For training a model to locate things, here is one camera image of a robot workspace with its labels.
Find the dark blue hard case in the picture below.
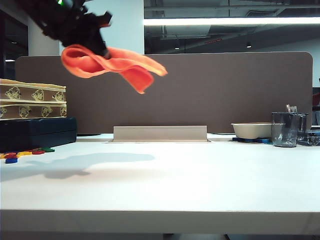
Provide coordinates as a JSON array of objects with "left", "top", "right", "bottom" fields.
[{"left": 0, "top": 116, "right": 78, "bottom": 153}]

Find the white ceiling light strip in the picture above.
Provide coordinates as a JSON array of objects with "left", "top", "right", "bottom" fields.
[{"left": 142, "top": 16, "right": 320, "bottom": 26}]

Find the beige cable tray flap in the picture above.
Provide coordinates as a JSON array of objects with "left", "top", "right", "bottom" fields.
[{"left": 112, "top": 125, "right": 208, "bottom": 142}]

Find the low clear plastic item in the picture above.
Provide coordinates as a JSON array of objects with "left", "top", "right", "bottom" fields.
[{"left": 296, "top": 129, "right": 320, "bottom": 147}]

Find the thin patterned brown box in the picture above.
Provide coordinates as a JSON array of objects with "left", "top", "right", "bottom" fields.
[{"left": 0, "top": 101, "right": 68, "bottom": 121}]

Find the orange microfiber cloth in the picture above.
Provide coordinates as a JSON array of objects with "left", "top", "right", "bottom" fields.
[{"left": 61, "top": 44, "right": 168, "bottom": 95}]

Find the tall clear plastic container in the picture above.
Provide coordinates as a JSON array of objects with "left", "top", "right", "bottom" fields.
[{"left": 297, "top": 113, "right": 309, "bottom": 141}]

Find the brown desk divider panel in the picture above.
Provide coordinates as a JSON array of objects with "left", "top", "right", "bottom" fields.
[{"left": 14, "top": 51, "right": 314, "bottom": 136}]

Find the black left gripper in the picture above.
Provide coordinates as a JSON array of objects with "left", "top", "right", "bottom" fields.
[{"left": 53, "top": 4, "right": 112, "bottom": 60}]

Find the clear smoky plastic cup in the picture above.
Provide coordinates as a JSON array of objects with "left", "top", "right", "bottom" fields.
[{"left": 271, "top": 111, "right": 300, "bottom": 148}]

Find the thick patterned brown box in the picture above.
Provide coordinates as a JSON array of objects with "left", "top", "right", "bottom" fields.
[{"left": 0, "top": 78, "right": 67, "bottom": 105}]

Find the white round column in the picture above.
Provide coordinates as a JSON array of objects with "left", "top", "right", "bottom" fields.
[{"left": 27, "top": 17, "right": 61, "bottom": 57}]

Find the beige paper bowl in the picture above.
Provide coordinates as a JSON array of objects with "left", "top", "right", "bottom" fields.
[{"left": 230, "top": 122, "right": 274, "bottom": 140}]

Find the blue mat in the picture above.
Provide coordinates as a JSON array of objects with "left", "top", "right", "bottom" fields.
[{"left": 231, "top": 136, "right": 274, "bottom": 145}]

